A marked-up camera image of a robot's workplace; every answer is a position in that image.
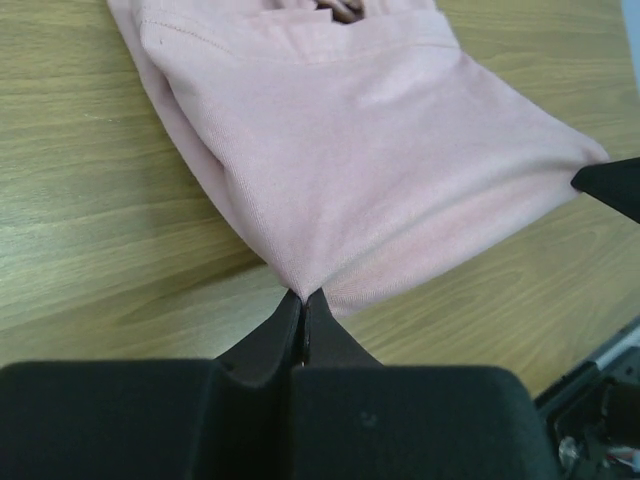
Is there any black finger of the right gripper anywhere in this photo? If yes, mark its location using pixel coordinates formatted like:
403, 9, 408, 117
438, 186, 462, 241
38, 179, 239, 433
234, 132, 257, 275
571, 157, 640, 223

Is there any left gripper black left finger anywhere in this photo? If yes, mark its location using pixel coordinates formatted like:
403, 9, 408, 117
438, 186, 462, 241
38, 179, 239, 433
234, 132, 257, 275
1, 293, 302, 479

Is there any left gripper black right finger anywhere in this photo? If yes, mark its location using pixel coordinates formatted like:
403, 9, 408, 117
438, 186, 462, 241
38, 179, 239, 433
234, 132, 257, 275
292, 292, 559, 479

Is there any dusty pink mario t-shirt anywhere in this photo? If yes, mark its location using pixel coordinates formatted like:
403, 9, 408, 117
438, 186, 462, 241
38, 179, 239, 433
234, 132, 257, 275
109, 1, 608, 317

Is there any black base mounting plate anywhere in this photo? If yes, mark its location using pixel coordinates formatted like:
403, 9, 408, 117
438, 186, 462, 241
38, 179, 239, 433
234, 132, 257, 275
535, 319, 639, 479

